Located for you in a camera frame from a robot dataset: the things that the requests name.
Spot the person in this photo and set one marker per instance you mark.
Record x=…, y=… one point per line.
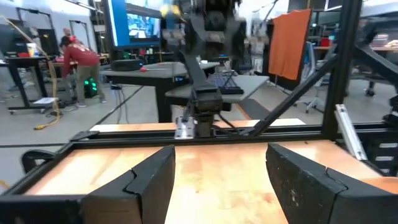
x=82, y=62
x=66, y=31

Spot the orange cloth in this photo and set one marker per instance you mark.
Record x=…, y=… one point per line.
x=289, y=43

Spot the black aluminium table frame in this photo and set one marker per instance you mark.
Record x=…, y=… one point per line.
x=124, y=140

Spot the silver arm base bracket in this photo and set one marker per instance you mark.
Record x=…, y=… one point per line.
x=185, y=127

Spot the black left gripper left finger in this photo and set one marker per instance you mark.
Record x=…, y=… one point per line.
x=149, y=186

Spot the large blue display screen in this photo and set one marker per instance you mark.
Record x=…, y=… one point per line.
x=136, y=25

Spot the white cup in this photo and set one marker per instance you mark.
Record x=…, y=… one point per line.
x=32, y=49

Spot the grey office chair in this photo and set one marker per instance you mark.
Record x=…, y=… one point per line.
x=314, y=77

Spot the green lit computer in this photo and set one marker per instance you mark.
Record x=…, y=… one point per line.
x=90, y=88

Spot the red tool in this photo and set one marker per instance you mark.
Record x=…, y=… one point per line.
x=143, y=69

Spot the grey keyboard desk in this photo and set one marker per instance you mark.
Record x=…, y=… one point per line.
x=248, y=84

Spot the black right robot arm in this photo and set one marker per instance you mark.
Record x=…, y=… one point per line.
x=206, y=99

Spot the backlit black keyboard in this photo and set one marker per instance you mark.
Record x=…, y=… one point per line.
x=228, y=87

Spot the black desk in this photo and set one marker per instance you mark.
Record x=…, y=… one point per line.
x=18, y=63

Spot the black floor mat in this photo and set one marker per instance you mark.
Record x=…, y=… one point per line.
x=253, y=109

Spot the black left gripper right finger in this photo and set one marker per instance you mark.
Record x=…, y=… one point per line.
x=304, y=186

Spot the silver aluminium bar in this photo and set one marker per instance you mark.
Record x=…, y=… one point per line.
x=349, y=133

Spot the white papers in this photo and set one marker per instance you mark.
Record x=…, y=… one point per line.
x=45, y=100

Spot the black device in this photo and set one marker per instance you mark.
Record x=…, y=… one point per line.
x=126, y=65

